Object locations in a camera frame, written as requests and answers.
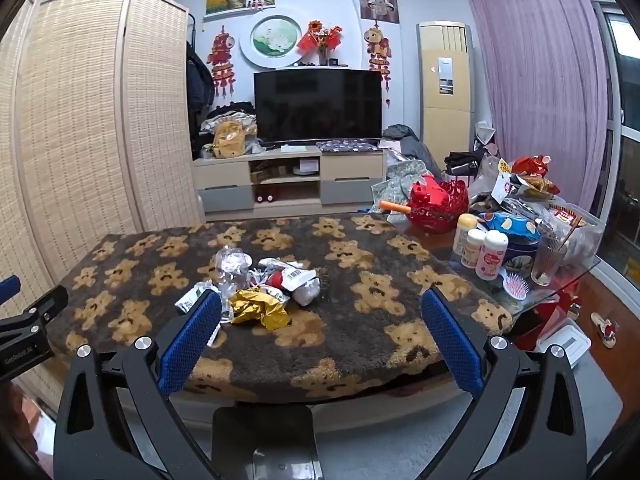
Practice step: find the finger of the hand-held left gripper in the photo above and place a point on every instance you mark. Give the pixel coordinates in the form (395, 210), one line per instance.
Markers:
(45, 305)
(9, 288)

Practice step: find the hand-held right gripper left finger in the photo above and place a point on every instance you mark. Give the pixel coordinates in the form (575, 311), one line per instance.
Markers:
(192, 340)

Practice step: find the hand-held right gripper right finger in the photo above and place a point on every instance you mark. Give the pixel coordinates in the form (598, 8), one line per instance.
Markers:
(450, 340)

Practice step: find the green white packet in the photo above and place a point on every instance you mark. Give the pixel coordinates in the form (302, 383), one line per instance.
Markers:
(192, 296)

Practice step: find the yellow foil wrapper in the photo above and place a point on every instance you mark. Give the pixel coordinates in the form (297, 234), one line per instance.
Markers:
(260, 307)

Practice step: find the red white tube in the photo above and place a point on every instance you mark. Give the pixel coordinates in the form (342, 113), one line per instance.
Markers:
(275, 281)

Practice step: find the grey trash bin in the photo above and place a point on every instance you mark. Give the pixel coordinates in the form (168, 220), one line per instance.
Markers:
(262, 430)

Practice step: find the white wrapper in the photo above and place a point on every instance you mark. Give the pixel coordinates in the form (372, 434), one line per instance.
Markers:
(297, 277)

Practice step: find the grey wrapper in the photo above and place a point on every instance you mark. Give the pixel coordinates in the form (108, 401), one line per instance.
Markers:
(307, 292)

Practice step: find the pink hairbrush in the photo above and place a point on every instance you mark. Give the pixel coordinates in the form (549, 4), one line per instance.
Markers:
(515, 285)

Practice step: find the white canister pink label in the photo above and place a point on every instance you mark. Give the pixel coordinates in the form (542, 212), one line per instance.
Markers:
(491, 257)

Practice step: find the small white bottle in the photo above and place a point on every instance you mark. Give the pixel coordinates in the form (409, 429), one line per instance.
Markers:
(471, 250)

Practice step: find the white bottle yellow lid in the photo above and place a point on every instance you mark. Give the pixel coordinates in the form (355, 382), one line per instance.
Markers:
(464, 235)

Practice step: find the blue round tin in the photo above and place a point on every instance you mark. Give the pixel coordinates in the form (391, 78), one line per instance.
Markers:
(522, 257)

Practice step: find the white storage box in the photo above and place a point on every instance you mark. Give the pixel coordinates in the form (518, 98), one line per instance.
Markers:
(562, 342)

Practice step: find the brown bear print blanket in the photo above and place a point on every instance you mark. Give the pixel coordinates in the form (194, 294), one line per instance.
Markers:
(340, 305)

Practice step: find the glass cup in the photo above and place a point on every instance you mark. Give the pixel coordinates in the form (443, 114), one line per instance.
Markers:
(546, 262)

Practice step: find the blue snack bag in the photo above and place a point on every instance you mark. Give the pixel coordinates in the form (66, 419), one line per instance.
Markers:
(510, 225)

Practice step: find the red cutout basket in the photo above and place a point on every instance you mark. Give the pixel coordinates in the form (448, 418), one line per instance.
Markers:
(437, 205)

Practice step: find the orange stick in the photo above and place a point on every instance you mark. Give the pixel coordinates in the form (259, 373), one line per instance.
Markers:
(395, 206)

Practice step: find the slipper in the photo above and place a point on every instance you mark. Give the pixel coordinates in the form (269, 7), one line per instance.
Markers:
(605, 330)

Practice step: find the floral cloth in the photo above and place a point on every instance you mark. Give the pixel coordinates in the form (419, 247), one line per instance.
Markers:
(395, 182)

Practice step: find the beige grey television cabinet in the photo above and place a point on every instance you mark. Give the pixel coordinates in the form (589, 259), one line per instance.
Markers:
(225, 175)

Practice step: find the clear plastic box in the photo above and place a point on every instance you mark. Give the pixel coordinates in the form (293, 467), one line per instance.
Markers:
(582, 232)

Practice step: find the woven folding screen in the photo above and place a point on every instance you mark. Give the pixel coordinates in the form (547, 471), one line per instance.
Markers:
(85, 125)

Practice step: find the red snack bag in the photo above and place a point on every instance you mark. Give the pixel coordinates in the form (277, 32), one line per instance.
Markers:
(530, 165)

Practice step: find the grey jacket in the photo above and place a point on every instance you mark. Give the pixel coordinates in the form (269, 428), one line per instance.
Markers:
(412, 145)

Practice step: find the yellow backpack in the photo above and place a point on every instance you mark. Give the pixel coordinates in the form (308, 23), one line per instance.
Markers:
(229, 140)

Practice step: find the dark patterned cushion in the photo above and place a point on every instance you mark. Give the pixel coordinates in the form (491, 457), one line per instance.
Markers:
(350, 146)

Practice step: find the beige standing air conditioner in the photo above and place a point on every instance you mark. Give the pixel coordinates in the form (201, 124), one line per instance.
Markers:
(445, 120)

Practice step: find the clothes pile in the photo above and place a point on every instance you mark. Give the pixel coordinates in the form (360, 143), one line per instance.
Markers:
(235, 115)

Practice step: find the black coat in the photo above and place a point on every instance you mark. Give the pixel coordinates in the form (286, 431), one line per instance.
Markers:
(199, 80)

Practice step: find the black television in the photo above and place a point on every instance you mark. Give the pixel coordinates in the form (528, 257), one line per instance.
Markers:
(317, 105)

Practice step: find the purple curtain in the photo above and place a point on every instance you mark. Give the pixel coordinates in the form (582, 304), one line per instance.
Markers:
(530, 75)

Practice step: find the red hanging ornament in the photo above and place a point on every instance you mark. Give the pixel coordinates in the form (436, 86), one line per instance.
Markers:
(221, 55)
(378, 50)

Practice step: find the sunflower bouquet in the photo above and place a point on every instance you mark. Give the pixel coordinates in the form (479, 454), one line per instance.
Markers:
(320, 37)

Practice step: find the round white wall plate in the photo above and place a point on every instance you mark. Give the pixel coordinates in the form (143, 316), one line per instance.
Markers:
(272, 40)

